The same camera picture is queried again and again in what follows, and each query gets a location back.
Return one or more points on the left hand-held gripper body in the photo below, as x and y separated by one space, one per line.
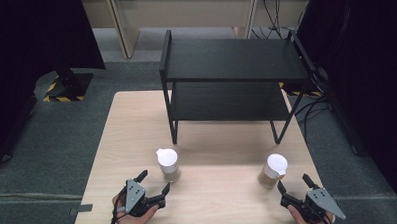
134 196

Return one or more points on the black two-tier shelf rack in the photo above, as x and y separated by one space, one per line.
234 59

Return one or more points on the white-lid glass seasoning jar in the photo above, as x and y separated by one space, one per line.
168 159
275 166

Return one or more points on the yellow black striped floor tape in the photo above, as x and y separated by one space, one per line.
306 93

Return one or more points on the beige wooden desk frame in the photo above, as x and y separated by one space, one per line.
183 9

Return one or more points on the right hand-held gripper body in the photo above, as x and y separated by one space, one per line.
319 201

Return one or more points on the black curtain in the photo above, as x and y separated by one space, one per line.
368 69
24 64

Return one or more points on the black stand base striped tape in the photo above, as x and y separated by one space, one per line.
72 84

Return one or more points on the grey floor tape strip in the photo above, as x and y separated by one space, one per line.
80 209

